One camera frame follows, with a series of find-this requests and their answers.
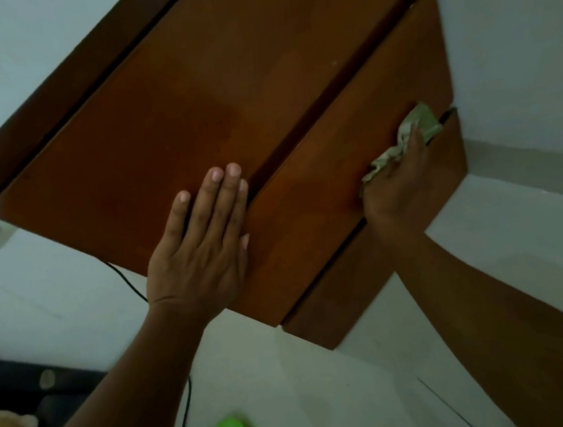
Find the person's right hand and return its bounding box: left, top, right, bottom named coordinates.
left=354, top=120, right=438, bottom=244

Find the person's left hand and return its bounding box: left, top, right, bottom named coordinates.
left=135, top=162, right=263, bottom=333

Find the green cleaning cloth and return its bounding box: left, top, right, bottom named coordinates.
left=352, top=100, right=450, bottom=197

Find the person's left forearm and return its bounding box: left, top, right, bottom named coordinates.
left=4, top=298, right=219, bottom=427

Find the person's right forearm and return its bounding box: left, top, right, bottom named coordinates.
left=377, top=213, right=563, bottom=427

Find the brown wooden cabinet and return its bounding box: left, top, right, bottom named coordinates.
left=0, top=0, right=484, bottom=383

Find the dark furniture piece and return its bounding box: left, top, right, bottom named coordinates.
left=0, top=346, right=112, bottom=427

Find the black power cable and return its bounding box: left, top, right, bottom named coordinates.
left=99, top=251, right=197, bottom=427

